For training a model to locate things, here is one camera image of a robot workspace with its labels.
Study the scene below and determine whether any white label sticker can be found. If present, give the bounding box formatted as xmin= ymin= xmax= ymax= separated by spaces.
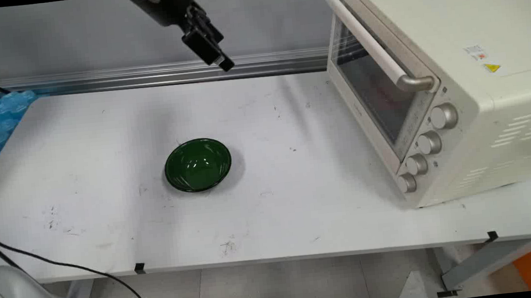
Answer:
xmin=462 ymin=43 xmax=488 ymax=63

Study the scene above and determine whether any dark green bowl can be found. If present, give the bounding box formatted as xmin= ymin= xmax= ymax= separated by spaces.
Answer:
xmin=161 ymin=135 xmax=235 ymax=195

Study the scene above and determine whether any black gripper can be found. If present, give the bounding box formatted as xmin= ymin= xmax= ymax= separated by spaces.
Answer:
xmin=127 ymin=0 xmax=237 ymax=81

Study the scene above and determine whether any long black robot cable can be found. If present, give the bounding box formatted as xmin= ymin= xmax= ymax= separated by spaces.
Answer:
xmin=0 ymin=202 xmax=155 ymax=298

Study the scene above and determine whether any grey table leg with foot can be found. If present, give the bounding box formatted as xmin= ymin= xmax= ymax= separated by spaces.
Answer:
xmin=432 ymin=238 xmax=531 ymax=298

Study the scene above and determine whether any large silver oven knob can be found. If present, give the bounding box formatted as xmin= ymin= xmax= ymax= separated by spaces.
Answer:
xmin=429 ymin=101 xmax=460 ymax=131

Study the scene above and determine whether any cream oven door with handle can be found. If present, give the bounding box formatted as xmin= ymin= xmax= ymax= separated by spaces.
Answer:
xmin=320 ymin=0 xmax=448 ymax=168

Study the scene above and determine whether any cream toaster oven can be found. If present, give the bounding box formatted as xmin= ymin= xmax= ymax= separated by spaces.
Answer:
xmin=320 ymin=0 xmax=531 ymax=216

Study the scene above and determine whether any aluminium extrusion rail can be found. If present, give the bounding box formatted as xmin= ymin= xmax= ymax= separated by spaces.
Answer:
xmin=0 ymin=47 xmax=332 ymax=102

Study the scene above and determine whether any small silver oven knob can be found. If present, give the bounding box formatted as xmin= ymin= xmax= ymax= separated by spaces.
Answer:
xmin=396 ymin=172 xmax=418 ymax=195

